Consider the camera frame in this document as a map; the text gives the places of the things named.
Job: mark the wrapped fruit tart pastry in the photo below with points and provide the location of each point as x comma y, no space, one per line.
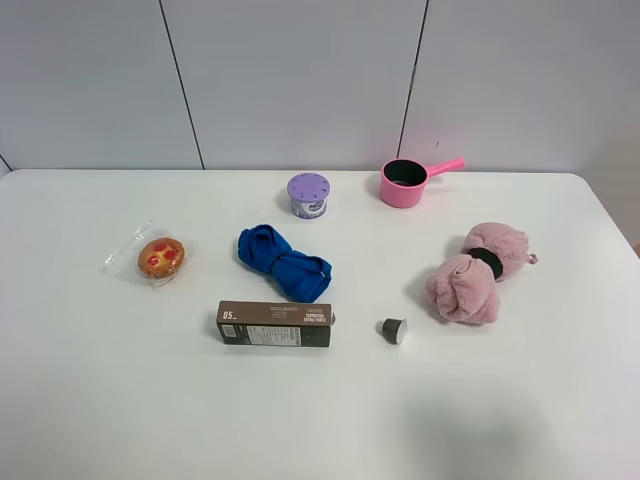
151,256

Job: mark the pink toy saucepan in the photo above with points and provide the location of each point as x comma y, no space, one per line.
403,181

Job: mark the blue rolled cloth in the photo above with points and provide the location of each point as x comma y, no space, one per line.
302,278

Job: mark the dark coffee capsule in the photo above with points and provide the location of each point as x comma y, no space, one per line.
392,330

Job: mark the purple air freshener can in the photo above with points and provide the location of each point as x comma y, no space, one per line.
308,193

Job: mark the brown espresso capsule box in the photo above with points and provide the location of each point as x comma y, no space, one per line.
275,324

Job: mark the pink plush towel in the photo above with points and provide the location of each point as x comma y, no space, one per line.
463,289

